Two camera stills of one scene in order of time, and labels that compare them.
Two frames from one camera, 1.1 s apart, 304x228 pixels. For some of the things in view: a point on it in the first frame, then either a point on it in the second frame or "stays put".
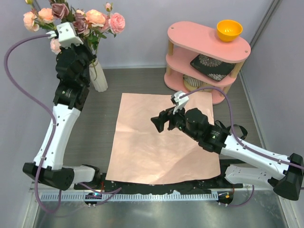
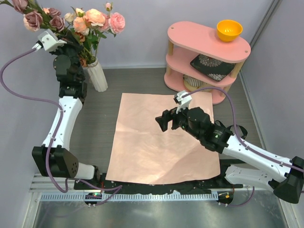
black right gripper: x=166 y=116 stays put
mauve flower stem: x=61 y=10 -> x=36 y=18
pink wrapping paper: x=139 y=154 stays put
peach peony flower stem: x=33 y=21 stays put
